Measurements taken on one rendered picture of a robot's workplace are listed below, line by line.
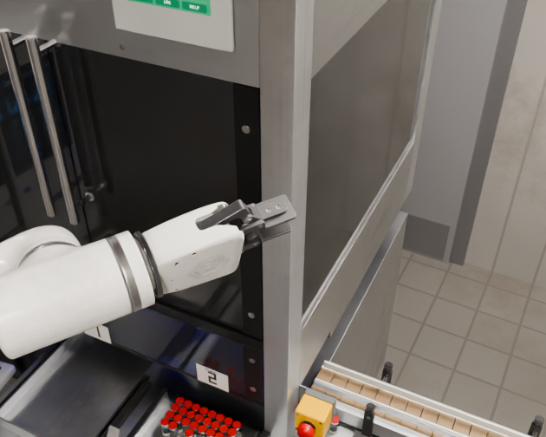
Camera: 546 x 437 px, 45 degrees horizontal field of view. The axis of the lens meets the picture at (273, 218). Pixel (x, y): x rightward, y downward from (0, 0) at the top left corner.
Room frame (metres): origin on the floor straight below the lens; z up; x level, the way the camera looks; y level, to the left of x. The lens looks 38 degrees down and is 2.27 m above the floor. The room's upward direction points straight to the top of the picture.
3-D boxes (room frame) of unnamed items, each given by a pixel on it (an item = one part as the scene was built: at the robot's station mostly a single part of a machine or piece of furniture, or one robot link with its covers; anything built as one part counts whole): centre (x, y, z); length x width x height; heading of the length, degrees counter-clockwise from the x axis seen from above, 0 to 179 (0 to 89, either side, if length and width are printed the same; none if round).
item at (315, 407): (0.90, -0.09, 1.00); 0.08 x 0.07 x 0.07; 154
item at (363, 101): (1.34, -0.24, 1.51); 0.85 x 0.01 x 0.59; 154
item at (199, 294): (1.03, 0.21, 1.51); 0.43 x 0.01 x 0.59; 64
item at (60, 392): (1.05, 0.49, 0.90); 0.34 x 0.26 x 0.04; 154
